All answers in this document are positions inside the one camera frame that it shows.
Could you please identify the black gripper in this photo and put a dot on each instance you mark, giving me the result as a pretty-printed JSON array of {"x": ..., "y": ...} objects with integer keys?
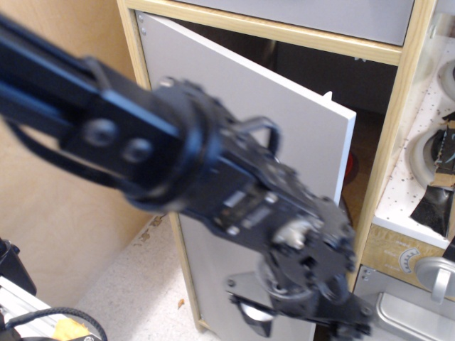
[{"x": 329, "y": 304}]

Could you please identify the silver toy fridge door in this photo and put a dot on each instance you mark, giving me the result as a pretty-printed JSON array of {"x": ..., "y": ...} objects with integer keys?
[{"x": 316, "y": 135}]

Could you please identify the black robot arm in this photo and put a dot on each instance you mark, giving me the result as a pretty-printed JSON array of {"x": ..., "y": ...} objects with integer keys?
[{"x": 178, "y": 149}]

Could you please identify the silver oven door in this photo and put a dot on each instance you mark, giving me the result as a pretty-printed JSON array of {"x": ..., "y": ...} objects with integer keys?
[{"x": 402, "y": 311}]

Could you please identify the silver oven knob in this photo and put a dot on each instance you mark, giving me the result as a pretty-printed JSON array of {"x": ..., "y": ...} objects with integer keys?
[{"x": 436, "y": 274}]

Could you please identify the red toy pan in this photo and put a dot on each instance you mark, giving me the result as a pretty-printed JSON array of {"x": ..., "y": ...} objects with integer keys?
[{"x": 351, "y": 168}]

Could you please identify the white speckled toy countertop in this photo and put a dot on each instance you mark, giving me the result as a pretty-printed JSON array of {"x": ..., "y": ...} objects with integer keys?
[{"x": 406, "y": 186}]

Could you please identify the orange tape piece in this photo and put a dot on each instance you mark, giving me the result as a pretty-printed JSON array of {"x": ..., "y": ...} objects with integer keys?
[{"x": 69, "y": 329}]

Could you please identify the black box at left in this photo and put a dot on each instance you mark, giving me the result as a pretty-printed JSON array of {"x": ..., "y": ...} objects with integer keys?
[{"x": 13, "y": 269}]

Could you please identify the silver upper freezer door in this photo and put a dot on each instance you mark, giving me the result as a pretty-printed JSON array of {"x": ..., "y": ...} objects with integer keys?
[{"x": 378, "y": 20}]

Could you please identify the wooden toy kitchen frame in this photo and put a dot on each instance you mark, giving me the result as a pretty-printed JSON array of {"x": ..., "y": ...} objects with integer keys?
[{"x": 427, "y": 30}]

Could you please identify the aluminium extrusion rail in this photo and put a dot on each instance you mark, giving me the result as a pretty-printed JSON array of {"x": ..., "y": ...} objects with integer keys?
[{"x": 16, "y": 302}]

